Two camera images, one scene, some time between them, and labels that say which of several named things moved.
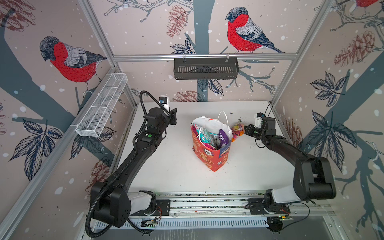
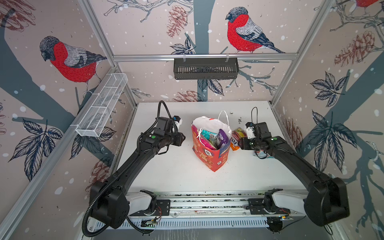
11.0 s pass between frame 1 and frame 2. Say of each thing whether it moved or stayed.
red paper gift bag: stayed
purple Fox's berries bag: stayed
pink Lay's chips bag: stayed
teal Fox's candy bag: moved
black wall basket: stayed
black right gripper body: moved
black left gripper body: moved
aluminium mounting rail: stayed
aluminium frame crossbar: stayed
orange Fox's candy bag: moved
